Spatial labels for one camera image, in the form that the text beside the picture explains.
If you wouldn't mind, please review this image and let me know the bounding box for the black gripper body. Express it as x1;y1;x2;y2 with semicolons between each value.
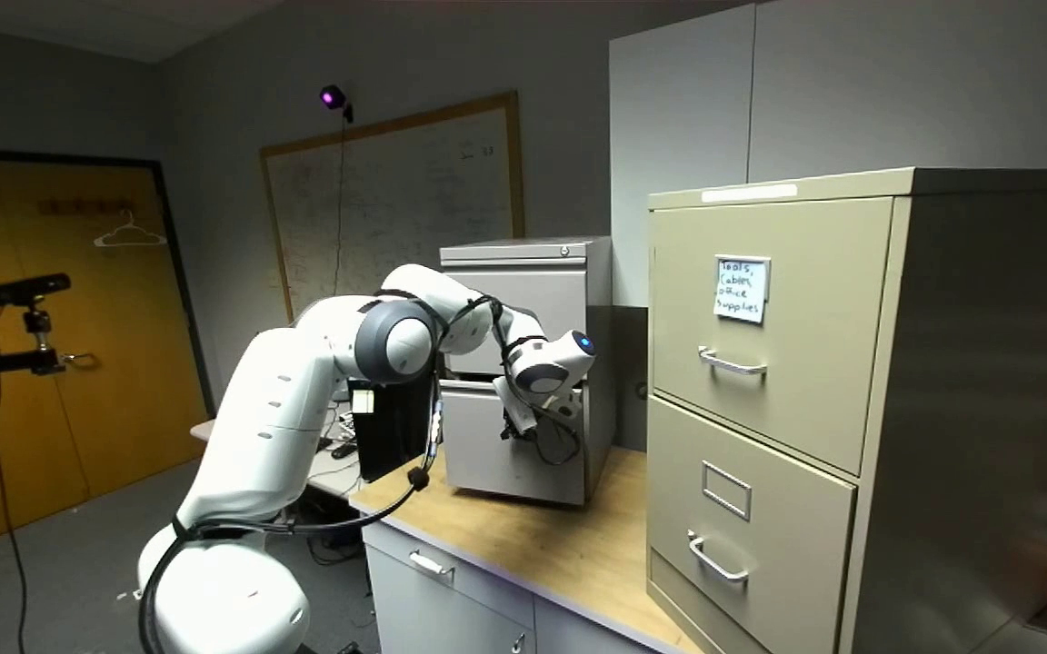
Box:
527;372;589;467

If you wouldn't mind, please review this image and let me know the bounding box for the grey metal cabinet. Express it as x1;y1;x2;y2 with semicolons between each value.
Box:
439;379;589;507

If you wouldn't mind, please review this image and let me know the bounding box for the small gray file cabinet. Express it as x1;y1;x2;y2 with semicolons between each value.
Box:
438;236;619;507

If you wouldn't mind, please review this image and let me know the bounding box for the gray top file drawer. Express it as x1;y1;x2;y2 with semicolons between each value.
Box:
439;266;591;381

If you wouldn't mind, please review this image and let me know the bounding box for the gray base cabinet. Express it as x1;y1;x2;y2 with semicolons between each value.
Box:
355;519;663;654

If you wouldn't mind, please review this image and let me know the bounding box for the beige drawer with paper label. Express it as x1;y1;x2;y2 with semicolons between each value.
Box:
646;196;898;478

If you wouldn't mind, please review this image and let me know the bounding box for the large beige file cabinet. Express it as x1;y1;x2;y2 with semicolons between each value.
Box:
642;163;1047;654

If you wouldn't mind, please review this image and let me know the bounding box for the black computer box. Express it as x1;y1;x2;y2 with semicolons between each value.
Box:
350;379;438;488

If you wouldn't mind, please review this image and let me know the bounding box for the white handwritten paper label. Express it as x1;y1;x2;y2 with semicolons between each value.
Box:
708;250;777;331

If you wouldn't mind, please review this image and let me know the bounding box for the wood framed whiteboard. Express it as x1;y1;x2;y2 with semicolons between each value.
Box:
258;89;527;326

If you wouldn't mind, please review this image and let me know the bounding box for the yellow wooden door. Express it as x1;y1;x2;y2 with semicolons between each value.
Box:
0;147;216;554

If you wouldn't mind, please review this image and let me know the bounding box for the white cabinet drawer handle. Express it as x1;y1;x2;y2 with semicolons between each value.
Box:
402;547;459;583

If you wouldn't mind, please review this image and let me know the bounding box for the silver handle of labelled drawer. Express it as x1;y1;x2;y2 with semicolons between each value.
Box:
696;340;773;388

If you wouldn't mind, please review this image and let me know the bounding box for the metal label frame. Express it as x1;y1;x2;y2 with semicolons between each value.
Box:
697;458;757;525

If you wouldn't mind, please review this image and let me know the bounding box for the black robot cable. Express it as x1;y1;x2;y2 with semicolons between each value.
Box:
133;397;442;654

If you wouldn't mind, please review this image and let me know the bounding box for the silver handle of unlabelled drawer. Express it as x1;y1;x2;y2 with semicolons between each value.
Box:
685;525;757;595

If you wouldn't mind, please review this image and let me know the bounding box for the beige drawer with empty label frame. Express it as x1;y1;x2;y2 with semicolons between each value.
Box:
642;397;860;654

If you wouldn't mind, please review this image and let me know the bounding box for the camera with purple light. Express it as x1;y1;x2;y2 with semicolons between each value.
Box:
318;79;361;127

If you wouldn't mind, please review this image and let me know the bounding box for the wire clothes hanger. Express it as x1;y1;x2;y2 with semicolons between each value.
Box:
91;214;175;255

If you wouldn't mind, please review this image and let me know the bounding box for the tall gray wall cabinet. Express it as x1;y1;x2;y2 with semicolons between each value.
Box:
606;0;1047;311

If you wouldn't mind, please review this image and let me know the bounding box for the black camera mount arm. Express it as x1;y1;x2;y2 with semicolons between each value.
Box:
0;300;69;383

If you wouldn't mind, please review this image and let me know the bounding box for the black bar camera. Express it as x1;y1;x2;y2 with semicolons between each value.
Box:
0;267;78;317

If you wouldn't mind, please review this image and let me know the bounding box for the black camera cable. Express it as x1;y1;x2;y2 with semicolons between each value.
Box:
0;303;34;654

